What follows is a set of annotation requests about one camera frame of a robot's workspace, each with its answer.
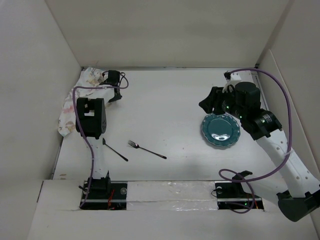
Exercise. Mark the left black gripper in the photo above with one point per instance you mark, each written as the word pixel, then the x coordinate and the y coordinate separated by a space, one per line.
pixel 117 97

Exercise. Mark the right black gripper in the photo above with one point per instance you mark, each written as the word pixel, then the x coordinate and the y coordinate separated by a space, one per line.
pixel 213 100

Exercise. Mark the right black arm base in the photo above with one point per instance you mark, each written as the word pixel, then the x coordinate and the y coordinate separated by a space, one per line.
pixel 232 196

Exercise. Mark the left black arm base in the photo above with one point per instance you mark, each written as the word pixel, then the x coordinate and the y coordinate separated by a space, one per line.
pixel 104 194

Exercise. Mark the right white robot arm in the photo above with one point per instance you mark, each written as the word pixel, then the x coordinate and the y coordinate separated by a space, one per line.
pixel 290 186

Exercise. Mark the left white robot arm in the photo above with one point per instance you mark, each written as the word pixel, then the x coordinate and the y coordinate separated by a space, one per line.
pixel 91 123

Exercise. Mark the teal scalloped plate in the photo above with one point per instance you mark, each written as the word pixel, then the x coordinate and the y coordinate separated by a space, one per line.
pixel 220 130

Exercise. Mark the black spoon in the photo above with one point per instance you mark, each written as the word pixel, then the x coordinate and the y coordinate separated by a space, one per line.
pixel 120 155

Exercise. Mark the black fork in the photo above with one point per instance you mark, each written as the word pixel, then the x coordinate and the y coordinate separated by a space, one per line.
pixel 136 146

